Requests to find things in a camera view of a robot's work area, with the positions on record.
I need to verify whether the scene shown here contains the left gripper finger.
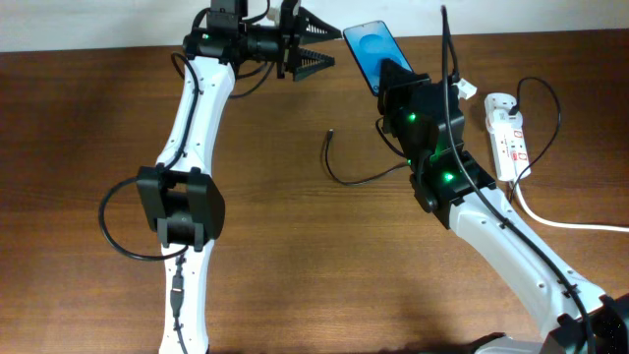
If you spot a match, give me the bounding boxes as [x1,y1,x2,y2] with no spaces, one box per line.
[297,7,342,45]
[293,48,335,82]

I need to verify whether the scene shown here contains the blue Samsung Galaxy smartphone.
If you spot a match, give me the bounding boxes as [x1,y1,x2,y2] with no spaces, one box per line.
[342,20,412,96]

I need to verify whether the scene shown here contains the black USB charging cable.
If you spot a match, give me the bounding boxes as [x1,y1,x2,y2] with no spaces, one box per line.
[322,76,562,204]

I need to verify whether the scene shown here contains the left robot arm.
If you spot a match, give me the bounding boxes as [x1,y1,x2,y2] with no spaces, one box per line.
[136,1,341,353]

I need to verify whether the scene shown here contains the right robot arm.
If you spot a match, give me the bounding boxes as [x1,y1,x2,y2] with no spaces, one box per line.
[377,59,628,353]

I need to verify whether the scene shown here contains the white USB charger plug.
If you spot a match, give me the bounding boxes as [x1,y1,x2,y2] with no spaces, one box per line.
[485,92,522,125]

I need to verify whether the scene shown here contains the white power strip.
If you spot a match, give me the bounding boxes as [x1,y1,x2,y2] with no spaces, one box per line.
[486,113,530,182]

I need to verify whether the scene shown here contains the white power strip cord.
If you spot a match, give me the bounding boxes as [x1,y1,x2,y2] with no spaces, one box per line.
[510,179,629,234]

